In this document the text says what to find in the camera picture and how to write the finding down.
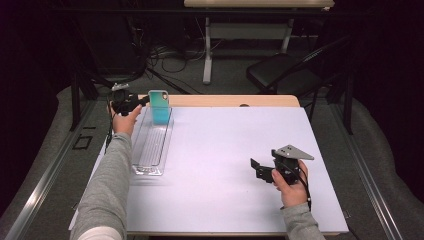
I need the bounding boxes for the black curtain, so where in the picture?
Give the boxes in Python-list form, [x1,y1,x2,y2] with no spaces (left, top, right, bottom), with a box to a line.
[349,0,424,214]
[0,0,73,214]

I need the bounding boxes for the hand-held gripper cable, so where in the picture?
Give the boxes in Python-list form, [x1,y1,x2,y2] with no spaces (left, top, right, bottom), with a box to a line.
[283,163,313,212]
[103,96,116,155]

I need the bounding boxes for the black tape square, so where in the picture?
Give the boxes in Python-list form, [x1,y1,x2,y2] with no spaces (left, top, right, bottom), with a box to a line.
[72,134,94,151]

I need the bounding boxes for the person's right hand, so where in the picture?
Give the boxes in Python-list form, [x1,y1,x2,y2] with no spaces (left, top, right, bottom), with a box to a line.
[271,159,310,208]

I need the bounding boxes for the clear plastic organizer bin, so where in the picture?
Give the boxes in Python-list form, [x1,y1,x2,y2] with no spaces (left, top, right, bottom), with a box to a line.
[131,105,175,177]

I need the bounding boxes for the clear blue-backed phone case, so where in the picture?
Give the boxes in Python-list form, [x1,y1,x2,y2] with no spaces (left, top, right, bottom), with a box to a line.
[147,89,171,126]

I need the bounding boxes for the metal floor rail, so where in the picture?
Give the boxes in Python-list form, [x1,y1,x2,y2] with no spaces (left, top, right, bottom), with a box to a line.
[3,99,98,240]
[329,102,405,240]

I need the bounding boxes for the black folding chair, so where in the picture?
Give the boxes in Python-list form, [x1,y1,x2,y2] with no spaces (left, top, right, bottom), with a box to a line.
[245,33,355,123]

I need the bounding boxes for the left hand-held gripper cable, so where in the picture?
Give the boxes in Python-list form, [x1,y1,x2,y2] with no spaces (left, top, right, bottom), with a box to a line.
[103,96,116,155]

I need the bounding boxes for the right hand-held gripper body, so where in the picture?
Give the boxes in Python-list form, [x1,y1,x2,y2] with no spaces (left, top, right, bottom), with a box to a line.
[270,144,315,186]

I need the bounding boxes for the person's left hand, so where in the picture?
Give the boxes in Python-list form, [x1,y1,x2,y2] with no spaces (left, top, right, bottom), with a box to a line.
[106,101,144,137]

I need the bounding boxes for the white table cover board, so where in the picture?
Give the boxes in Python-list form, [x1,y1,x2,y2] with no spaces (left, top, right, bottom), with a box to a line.
[68,105,350,234]

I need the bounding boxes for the bundle of floor cables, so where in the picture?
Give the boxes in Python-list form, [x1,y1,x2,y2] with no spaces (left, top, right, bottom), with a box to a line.
[126,16,224,84]

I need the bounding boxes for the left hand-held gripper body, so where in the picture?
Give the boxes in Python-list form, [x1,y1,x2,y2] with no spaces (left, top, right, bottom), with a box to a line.
[109,83,140,117]

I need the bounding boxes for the white-legged background desk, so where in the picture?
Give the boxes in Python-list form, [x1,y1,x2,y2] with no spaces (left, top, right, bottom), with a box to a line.
[183,0,335,85]

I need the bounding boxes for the black metal frame post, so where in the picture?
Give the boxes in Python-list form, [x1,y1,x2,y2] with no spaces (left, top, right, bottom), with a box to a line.
[68,71,131,132]

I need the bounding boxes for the right hand-held gripper cable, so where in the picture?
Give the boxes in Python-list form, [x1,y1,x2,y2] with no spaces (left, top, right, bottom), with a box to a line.
[283,163,313,212]

